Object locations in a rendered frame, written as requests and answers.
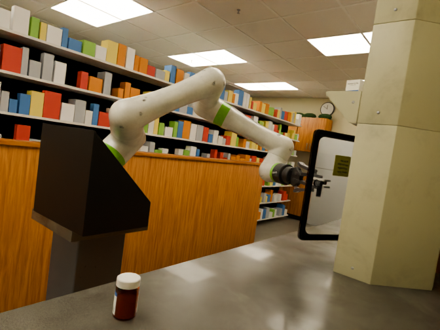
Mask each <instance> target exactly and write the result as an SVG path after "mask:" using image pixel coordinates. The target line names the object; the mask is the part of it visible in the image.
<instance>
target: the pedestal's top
mask: <svg viewBox="0 0 440 330"><path fill-rule="evenodd" d="M31 218H32V219H33V220H35V221H36V222H38V223H40V224H42V225H43V226H45V227H46V228H48V229H50V230H51V231H53V232H55V233H56V234H58V235H60V236H61V237H63V238H65V239H66V240H68V241H69V242H77V241H81V240H89V239H94V238H102V237H106V236H114V235H119V234H127V233H131V232H139V231H144V230H148V227H143V228H138V229H130V230H122V231H118V232H110V233H105V234H97V235H92V236H84V237H82V236H79V235H78V234H76V233H74V232H72V231H70V230H69V229H67V228H65V227H63V226H61V225H59V224H57V223H55V222H53V221H52V220H50V219H48V218H46V217H45V216H43V215H41V214H39V213H37V212H36V211H33V209H32V214H31Z"/></svg>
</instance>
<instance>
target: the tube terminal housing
mask: <svg viewBox="0 0 440 330"><path fill-rule="evenodd" d="M357 123H358V124H357V128H356V135H355V140H354V148H353V152H352V159H351V164H350V171H349V176H348V184H347V188H346V196H345V200H344V207H343V212H342V219H341V224H340V232H339V239H338V244H337V251H336V255H335V263H334V268H333V271H334V272H337V273H339V274H342V275H345V276H348V277H351V278H353V279H356V280H359V281H361V282H365V283H366V284H370V285H383V286H390V287H403V288H410V289H423V290H430V291H431V290H432V288H433V283H434V279H435V272H436V268H437V262H438V257H439V250H440V24H436V23H432V22H426V21H422V20H405V21H400V22H390V23H385V24H376V25H374V26H373V32H372V37H371V44H370V49H369V57H368V61H367V69H366V73H365V80H364V85H363V92H362V97H361V105H360V109H359V117H358V121H357Z"/></svg>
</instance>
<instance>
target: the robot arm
mask: <svg viewBox="0 0 440 330"><path fill-rule="evenodd" d="M225 84H226V80H225V76H224V74H223V73H222V72H221V71H220V70H219V69H217V68H215V67H208V68H205V69H204V70H202V71H200V72H199V73H197V74H195V75H193V76H191V77H189V78H187V79H185V80H183V81H180V82H177V83H175V84H173V85H170V86H167V87H165V88H162V89H160V90H156V91H154V92H150V93H146V94H142V95H139V96H134V97H131V98H125V99H121V100H118V101H116V102H115V103H114V104H113V105H112V106H111V108H110V110H109V125H110V130H111V133H110V134H109V135H108V136H107V137H106V138H105V139H104V140H103V142H104V143H105V144H106V146H107V147H108V148H109V150H110V151H111V152H112V153H113V154H114V156H115V157H116V158H117V160H118V161H119V162H120V163H121V165H122V166H124V165H125V164H126V163H127V162H128V161H129V160H130V159H131V158H132V157H133V156H134V155H135V153H136V152H137V151H138V150H139V149H140V148H141V147H142V146H143V144H144V143H145V141H146V135H145V131H144V126H145V125H147V124H149V123H150V122H152V121H154V120H156V119H157V118H159V117H161V116H163V115H165V114H167V113H169V112H172V111H174V110H176V109H179V108H180V107H183V106H186V105H188V104H191V103H192V108H193V110H194V112H195V113H196V114H197V115H198V116H199V117H202V118H203V119H206V120H208V121H210V122H212V123H214V124H216V125H218V126H220V127H221V128H223V129H226V130H228V131H230V132H233V133H235V134H238V135H239V136H242V137H244V138H246V139H248V140H250V141H252V142H254V143H256V144H257V145H259V146H260V147H263V148H264V149H266V150H267V151H268V154H267V155H266V157H265V159H264V160H263V162H262V163H261V165H260V166H259V175H260V177H261V179H263V180H264V181H266V182H276V183H280V184H283V185H289V184H290V185H292V186H293V187H294V189H293V192H294V193H299V192H301V191H304V188H299V187H297V186H299V185H300V184H302V185H305V184H306V182H305V181H304V180H303V177H304V176H307V174H306V173H303V172H302V170H301V169H300V168H303V169H305V170H308V166H307V165H305V164H304V162H298V163H297V164H298V166H297V167H292V165H290V164H286V163H287V161H288V159H289V157H290V156H291V155H292V153H293V151H294V144H293V142H292V140H291V139H290V138H288V137H286V136H283V135H281V134H279V133H276V132H274V131H272V130H270V129H268V128H266V127H264V126H262V125H261V124H259V123H257V122H255V121H254V120H252V119H250V118H249V117H247V116H245V115H244V114H243V113H241V112H240V111H239V110H237V109H236V108H235V107H233V106H231V105H229V104H227V103H226V102H224V101H223V100H221V99H219V98H220V96H221V93H222V92H223V90H224V88H225Z"/></svg>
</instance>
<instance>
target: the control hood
mask: <svg viewBox="0 0 440 330"><path fill-rule="evenodd" d="M326 96H327V97H328V98H329V99H330V100H331V101H332V103H333V104H334V105H335V107H336V108H337V109H338V110H339V111H340V112H341V114H342V115H343V116H344V118H345V119H346V120H347V121H348V122H349V123H351V124H353V125H355V126H357V124H358V117H359V109H360V105H361V97H362V91H327V92H326Z"/></svg>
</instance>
